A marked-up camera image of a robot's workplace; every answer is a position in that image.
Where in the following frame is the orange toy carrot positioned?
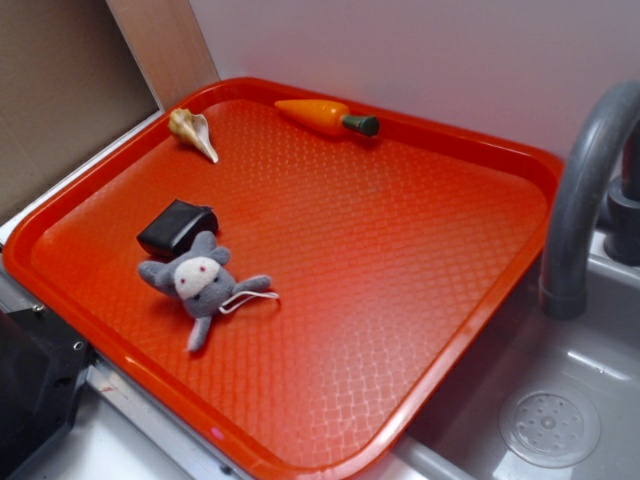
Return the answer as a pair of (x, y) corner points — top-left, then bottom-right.
(274, 99), (380, 137)

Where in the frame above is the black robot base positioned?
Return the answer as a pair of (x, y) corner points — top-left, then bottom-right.
(1, 309), (90, 479)

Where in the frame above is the grey plush mouse toy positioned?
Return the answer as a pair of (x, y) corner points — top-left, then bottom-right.
(138, 231), (279, 353)

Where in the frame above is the grey plastic toy sink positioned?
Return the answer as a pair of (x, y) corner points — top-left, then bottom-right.
(394, 234), (639, 479)

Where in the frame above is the brown cardboard panel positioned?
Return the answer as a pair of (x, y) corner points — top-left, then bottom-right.
(1, 1), (218, 221)

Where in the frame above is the beige conch shell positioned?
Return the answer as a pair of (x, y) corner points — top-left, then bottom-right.
(168, 108), (219, 164)

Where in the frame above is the black rectangular block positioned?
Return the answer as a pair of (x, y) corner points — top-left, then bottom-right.
(136, 199), (219, 258)

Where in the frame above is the grey toy faucet spout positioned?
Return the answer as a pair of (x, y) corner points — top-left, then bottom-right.
(539, 80), (639, 320)

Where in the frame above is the dark grey faucet handle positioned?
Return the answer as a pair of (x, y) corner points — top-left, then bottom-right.
(604, 125), (639, 266)

